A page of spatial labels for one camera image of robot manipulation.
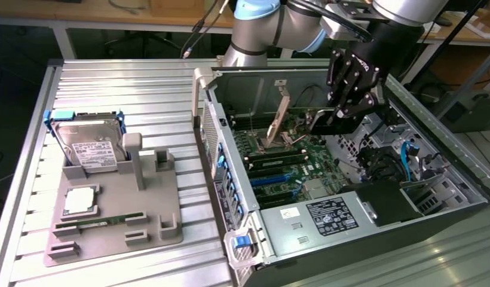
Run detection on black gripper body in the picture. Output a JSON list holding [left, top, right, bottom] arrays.
[[350, 23, 425, 97]]

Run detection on black graphics card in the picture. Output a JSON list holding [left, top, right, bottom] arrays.
[[264, 86, 366, 149]]

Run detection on silver disk bay cage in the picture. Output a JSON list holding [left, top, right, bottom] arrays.
[[337, 101, 392, 145]]

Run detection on black tripod pole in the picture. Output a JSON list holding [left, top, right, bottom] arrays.
[[400, 0, 490, 83]]

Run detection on metal socket cover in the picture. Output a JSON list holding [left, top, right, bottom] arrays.
[[281, 130, 301, 145]]

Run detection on green motherboard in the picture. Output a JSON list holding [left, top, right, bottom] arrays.
[[232, 110, 354, 210]]

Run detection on black box on floor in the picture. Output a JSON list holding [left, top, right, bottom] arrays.
[[442, 92, 490, 134]]

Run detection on CPU socket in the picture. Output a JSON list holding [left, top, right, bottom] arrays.
[[249, 128, 297, 152]]

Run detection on black labelled RAM stick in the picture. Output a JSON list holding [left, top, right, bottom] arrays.
[[248, 154, 304, 172]]

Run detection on blue expansion slot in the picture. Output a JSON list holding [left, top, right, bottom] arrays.
[[250, 172, 297, 188]]

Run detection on light blue retention lever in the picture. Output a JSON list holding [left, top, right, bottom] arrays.
[[217, 142, 228, 169]]

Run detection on silver power supply unit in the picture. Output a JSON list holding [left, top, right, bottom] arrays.
[[260, 191, 381, 258]]

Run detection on open PC case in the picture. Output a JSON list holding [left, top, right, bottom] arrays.
[[192, 64, 490, 287]]

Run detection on hard disk in blue caddy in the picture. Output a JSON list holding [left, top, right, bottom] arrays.
[[44, 109, 130, 175]]

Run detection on wooden desk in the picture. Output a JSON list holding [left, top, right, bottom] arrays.
[[0, 0, 490, 60]]

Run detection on green RAM stick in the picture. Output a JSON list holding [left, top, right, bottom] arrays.
[[76, 212, 145, 230]]

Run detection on silver CPU chip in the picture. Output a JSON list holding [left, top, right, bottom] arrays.
[[64, 187, 101, 215]]

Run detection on grey parts rack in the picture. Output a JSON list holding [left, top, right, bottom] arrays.
[[44, 131, 186, 268]]

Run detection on black looped wire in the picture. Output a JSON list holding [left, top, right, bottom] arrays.
[[296, 84, 330, 109]]

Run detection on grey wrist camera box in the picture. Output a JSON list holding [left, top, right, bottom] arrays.
[[320, 2, 390, 42]]

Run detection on blue wire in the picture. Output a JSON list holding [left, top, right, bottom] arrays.
[[400, 139, 421, 184]]

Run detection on grey metal frame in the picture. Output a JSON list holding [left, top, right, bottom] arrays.
[[432, 52, 490, 120]]

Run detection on hanging cable with connector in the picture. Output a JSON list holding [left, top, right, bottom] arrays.
[[182, 0, 232, 59]]

